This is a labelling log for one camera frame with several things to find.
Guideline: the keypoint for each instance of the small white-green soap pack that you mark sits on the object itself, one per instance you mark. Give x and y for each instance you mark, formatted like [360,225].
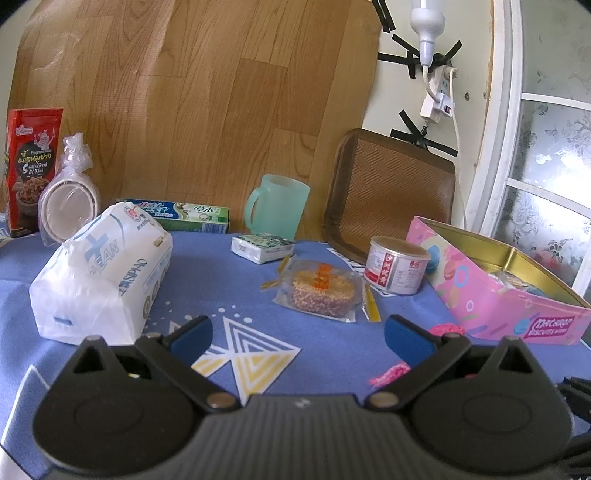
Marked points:
[261,248]

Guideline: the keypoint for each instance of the pink fluffy soft object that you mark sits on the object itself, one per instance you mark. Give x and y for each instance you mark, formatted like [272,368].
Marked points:
[402,368]

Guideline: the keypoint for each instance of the teal plastic mug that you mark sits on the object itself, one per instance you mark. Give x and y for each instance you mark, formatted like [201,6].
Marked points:
[276,206]

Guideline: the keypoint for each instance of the red snack bag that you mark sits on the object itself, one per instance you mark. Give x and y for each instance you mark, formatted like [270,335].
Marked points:
[30,162]

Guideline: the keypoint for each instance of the pink biscuit tin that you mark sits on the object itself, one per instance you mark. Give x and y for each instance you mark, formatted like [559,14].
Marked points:
[495,290]

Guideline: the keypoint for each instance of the packaged sesame cake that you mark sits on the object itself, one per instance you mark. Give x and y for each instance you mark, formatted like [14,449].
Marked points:
[323,290]

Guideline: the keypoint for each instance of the green toothpaste box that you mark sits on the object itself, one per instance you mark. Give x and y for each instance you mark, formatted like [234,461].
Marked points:
[180,216]

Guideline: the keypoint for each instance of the white tissue pack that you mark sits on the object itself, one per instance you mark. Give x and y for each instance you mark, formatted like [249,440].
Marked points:
[104,280]

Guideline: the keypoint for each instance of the white power strip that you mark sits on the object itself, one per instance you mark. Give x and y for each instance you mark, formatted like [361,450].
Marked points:
[439,101]

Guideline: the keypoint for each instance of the bagged white plastic bowls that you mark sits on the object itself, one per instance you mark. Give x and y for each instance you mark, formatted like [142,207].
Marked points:
[70,200]

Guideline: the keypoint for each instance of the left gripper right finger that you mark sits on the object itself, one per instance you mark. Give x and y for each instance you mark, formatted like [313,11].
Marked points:
[430,358]

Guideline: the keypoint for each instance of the white light bulb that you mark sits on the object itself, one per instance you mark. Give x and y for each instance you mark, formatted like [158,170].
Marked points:
[428,21]

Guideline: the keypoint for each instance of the wood-pattern board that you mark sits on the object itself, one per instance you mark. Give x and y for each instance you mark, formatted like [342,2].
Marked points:
[196,100]

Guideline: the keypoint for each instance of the white red-label can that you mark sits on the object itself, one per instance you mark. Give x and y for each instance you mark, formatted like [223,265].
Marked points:
[396,266]

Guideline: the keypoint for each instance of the frosted glass window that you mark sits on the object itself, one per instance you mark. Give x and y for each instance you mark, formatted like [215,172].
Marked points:
[532,183]

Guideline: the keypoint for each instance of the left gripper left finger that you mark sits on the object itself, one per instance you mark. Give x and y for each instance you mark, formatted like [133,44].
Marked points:
[173,356]

